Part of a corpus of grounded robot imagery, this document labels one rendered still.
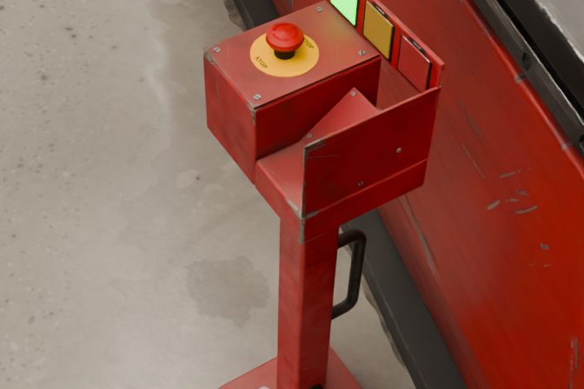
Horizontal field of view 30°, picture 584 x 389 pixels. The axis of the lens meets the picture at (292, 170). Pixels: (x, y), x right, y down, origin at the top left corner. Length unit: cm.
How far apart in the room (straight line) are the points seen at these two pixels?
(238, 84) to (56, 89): 118
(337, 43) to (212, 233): 88
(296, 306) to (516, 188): 33
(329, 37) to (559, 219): 30
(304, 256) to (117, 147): 90
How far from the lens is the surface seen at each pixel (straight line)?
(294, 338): 144
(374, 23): 113
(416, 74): 110
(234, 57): 114
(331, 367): 168
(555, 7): 109
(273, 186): 112
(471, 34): 125
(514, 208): 124
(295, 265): 132
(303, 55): 114
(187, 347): 184
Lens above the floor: 155
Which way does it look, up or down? 48 degrees down
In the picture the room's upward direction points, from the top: 2 degrees clockwise
